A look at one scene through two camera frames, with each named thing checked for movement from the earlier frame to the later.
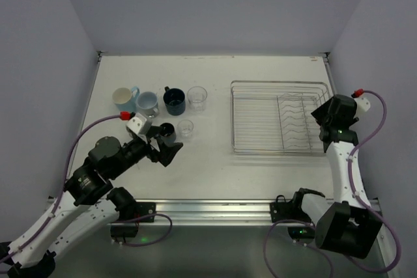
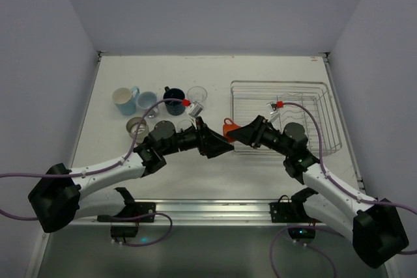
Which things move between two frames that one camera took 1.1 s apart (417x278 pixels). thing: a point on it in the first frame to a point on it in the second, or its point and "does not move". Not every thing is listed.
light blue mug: x=125 y=99 does not move
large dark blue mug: x=174 y=99 does not move
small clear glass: x=185 y=129 does not move
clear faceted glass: x=197 y=96 does not move
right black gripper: x=324 y=133 to x=258 y=131
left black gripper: x=156 y=146 to x=201 y=136
